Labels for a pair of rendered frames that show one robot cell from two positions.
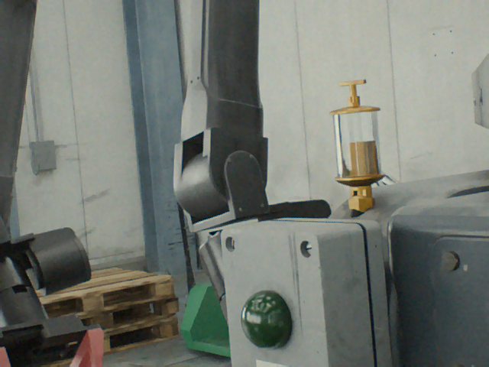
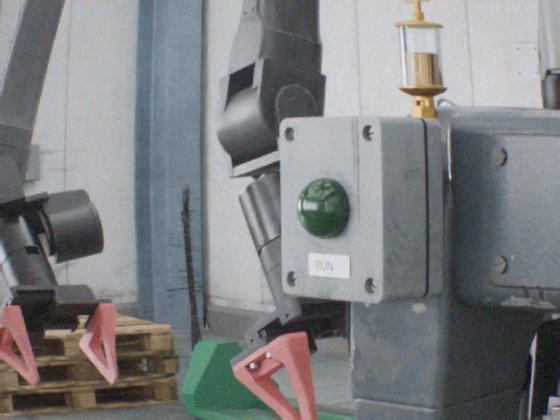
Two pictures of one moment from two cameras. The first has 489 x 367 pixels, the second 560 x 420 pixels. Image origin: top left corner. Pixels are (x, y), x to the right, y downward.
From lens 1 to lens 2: 0.18 m
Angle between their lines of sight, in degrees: 0
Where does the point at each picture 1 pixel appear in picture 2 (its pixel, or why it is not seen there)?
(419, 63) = (502, 79)
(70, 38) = (74, 22)
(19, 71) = (51, 21)
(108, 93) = (108, 88)
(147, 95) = (156, 91)
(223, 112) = (279, 43)
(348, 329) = (404, 217)
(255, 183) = not seen: hidden behind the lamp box
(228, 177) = (279, 110)
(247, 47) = not seen: outside the picture
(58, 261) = (70, 225)
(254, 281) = (312, 171)
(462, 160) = not seen: hidden behind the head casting
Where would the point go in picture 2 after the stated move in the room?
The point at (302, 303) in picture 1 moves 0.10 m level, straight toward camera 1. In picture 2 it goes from (361, 189) to (366, 196)
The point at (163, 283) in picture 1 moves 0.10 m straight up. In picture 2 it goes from (161, 334) to (160, 315)
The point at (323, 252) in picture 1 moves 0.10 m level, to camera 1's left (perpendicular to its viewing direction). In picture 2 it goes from (385, 136) to (174, 139)
